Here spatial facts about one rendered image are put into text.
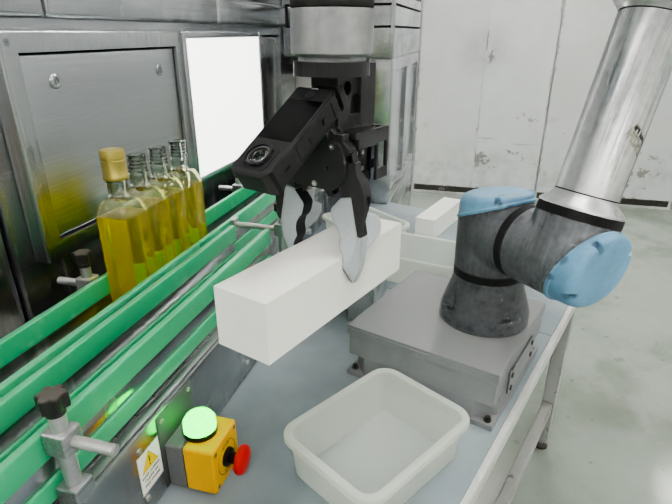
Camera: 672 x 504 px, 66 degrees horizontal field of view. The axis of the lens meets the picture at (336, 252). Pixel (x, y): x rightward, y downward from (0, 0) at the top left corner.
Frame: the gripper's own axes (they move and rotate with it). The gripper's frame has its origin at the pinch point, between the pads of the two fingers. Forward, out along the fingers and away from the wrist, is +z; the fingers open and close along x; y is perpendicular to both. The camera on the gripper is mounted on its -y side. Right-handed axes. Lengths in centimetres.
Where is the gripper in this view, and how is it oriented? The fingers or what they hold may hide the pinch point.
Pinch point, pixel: (320, 265)
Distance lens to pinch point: 53.8
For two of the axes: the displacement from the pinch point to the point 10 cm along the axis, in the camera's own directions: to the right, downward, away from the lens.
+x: -8.3, -2.2, 5.2
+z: 0.0, 9.2, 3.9
